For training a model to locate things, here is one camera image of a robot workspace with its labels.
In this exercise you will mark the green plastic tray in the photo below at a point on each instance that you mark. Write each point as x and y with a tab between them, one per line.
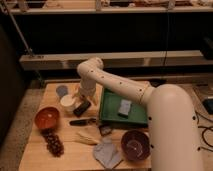
109	110

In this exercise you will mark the red-orange bowl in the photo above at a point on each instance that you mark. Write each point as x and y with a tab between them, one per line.
47	118

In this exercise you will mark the purple bowl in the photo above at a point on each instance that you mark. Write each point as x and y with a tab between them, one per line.
135	145

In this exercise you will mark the bunch of dark grapes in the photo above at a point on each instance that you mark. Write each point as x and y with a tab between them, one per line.
54	145

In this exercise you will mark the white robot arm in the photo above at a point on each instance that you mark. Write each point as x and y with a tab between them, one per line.
173	131

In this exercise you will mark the black-handled tool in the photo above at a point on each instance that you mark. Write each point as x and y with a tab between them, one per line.
83	122

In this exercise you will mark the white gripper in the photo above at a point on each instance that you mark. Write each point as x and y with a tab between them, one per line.
85	94

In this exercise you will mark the grey-blue cloth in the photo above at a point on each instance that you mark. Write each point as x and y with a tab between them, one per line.
107	154

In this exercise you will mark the black whiteboard eraser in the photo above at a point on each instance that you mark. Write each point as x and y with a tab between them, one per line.
82	108

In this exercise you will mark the grey round lid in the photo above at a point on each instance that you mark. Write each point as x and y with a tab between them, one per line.
61	91

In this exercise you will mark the small dark box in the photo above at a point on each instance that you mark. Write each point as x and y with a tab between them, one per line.
105	129

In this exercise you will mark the white cup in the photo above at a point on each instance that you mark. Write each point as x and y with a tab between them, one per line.
68	103

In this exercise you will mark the grey sponge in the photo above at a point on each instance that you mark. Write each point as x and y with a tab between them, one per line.
125	106

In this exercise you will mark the metal shelf rack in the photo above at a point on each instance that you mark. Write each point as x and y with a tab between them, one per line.
160	47

